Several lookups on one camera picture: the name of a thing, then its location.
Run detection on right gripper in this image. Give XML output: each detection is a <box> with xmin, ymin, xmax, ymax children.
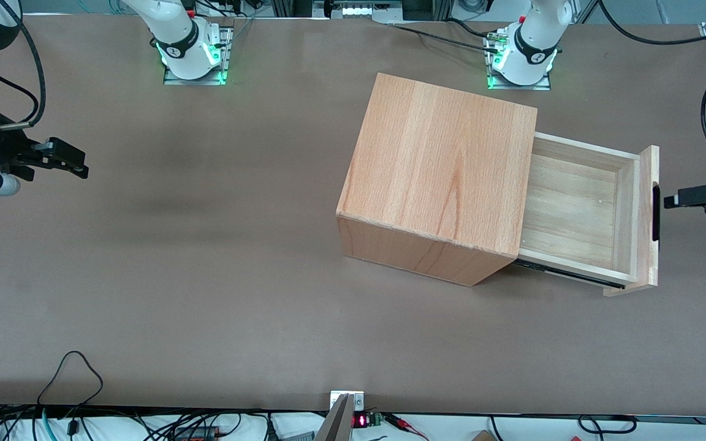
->
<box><xmin>0</xmin><ymin>119</ymin><xmax>89</xmax><ymax>184</ymax></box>

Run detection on light wooden drawer cabinet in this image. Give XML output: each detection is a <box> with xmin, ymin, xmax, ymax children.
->
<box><xmin>336</xmin><ymin>72</ymin><xmax>538</xmax><ymax>287</ymax></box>

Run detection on black and orange power box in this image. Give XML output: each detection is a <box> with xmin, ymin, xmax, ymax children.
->
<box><xmin>172</xmin><ymin>425</ymin><xmax>224</xmax><ymax>441</ymax></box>

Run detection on white lit power unit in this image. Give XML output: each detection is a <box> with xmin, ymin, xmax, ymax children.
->
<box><xmin>313</xmin><ymin>0</ymin><xmax>404</xmax><ymax>23</ymax></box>

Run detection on red and black clip leads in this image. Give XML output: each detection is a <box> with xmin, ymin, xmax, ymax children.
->
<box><xmin>382</xmin><ymin>413</ymin><xmax>430</xmax><ymax>441</ymax></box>

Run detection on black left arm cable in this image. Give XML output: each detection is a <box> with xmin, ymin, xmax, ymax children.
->
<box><xmin>597</xmin><ymin>0</ymin><xmax>706</xmax><ymax>212</ymax></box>

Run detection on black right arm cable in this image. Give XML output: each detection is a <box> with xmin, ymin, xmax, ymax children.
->
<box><xmin>0</xmin><ymin>0</ymin><xmax>47</xmax><ymax>131</ymax></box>

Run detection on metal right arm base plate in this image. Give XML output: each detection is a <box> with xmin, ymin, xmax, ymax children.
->
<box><xmin>163</xmin><ymin>24</ymin><xmax>234</xmax><ymax>86</ymax></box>

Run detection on black looped table cable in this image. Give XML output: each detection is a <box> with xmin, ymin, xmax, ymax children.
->
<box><xmin>37</xmin><ymin>350</ymin><xmax>104</xmax><ymax>437</ymax></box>

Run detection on thin black coiled cable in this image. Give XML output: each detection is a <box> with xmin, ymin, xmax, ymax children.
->
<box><xmin>576</xmin><ymin>415</ymin><xmax>639</xmax><ymax>437</ymax></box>

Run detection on black cable to arm base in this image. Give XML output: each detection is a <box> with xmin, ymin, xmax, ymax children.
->
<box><xmin>388</xmin><ymin>18</ymin><xmax>501</xmax><ymax>53</ymax></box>

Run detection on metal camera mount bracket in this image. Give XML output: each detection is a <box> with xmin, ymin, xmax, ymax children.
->
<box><xmin>314</xmin><ymin>390</ymin><xmax>366</xmax><ymax>441</ymax></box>

